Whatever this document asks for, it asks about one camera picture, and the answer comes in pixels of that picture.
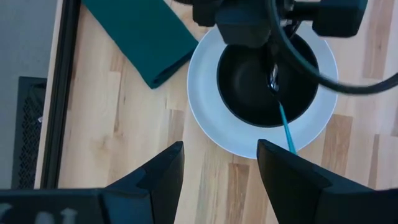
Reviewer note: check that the black round bowl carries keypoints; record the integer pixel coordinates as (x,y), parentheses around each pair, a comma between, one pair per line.
(245,87)

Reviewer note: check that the dark green cloth napkin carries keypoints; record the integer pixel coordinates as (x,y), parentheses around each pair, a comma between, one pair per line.
(146,34)

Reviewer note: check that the white round plate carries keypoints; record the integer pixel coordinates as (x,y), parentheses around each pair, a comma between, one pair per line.
(217,124)

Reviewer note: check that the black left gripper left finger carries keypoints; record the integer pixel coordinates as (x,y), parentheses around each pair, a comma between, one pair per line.
(158,186)

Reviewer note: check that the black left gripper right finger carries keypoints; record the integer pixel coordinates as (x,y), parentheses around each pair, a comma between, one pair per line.
(304,193)

